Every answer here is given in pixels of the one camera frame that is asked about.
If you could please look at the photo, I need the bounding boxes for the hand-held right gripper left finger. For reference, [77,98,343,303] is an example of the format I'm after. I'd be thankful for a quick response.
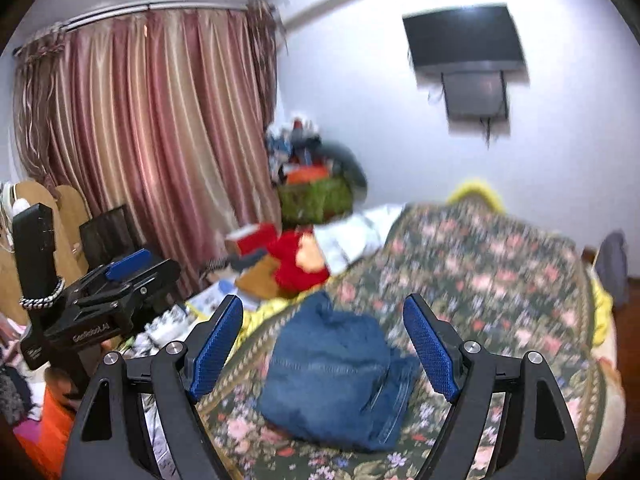
[60,294,245,480]

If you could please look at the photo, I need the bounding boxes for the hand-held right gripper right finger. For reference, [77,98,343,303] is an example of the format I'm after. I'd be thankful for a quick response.
[402,294,586,480]

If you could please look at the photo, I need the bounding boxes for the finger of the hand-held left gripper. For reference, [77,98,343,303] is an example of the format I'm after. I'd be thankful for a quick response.
[132,259,182,311]
[102,248,153,283]

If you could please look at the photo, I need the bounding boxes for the blue denim jacket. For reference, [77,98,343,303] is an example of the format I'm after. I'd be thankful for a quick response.
[257,291,421,453]

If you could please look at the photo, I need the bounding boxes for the black flat panel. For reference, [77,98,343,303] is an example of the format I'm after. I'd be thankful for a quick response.
[80,205,143,271]

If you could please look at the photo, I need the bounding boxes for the white printed booklet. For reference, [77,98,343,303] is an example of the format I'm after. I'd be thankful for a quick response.
[187,280,238,321]

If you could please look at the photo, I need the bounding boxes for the floral bedspread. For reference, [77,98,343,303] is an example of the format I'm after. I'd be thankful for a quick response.
[197,200,626,480]

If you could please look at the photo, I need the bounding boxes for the orange plastic bin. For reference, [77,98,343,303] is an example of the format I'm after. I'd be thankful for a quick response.
[15,370,76,480]

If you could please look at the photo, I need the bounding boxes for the red plush toy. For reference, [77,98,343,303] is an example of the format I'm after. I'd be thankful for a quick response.
[225,222,331,301]

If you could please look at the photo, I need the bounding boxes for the pink striped curtain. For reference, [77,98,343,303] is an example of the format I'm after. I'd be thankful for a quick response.
[12,0,283,301]

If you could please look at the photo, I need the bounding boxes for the white and red cloth pile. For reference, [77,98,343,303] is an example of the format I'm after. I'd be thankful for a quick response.
[315,205,411,273]

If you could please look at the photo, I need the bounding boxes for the green bag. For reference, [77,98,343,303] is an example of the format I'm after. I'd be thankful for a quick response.
[277,175,353,226]

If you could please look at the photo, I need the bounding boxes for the pile of assorted clutter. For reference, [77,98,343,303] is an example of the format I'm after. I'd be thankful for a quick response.
[265,115,368,191]

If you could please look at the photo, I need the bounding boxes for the dark grey-blue garment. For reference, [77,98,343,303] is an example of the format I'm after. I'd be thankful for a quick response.
[596,231,630,311]

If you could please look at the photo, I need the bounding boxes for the metal curtain rod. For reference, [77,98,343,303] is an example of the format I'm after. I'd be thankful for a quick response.
[12,2,251,56]

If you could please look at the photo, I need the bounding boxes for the white air conditioner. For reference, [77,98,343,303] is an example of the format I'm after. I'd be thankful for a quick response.
[277,0,368,28]

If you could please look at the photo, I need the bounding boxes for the grey wall-mounted box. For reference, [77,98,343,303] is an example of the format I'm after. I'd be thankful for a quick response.
[442,70,511,121]

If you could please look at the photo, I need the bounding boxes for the black wall television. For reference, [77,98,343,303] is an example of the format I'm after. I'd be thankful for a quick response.
[402,4,528,73]

